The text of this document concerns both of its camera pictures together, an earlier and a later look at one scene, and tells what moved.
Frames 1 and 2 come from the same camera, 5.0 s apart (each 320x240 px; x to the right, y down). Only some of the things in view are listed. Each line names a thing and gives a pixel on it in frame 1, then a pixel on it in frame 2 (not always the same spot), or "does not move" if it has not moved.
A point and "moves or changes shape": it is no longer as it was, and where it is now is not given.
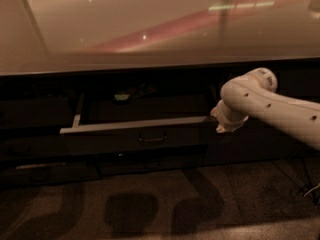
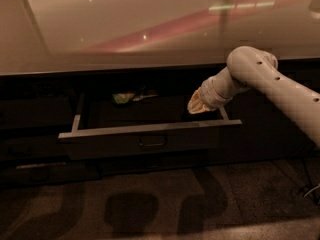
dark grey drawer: x=136 y=122 moves or changes shape
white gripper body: x=227 y=120 to x=210 y=94
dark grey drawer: x=36 y=112 does not move
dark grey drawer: x=50 y=173 does not move
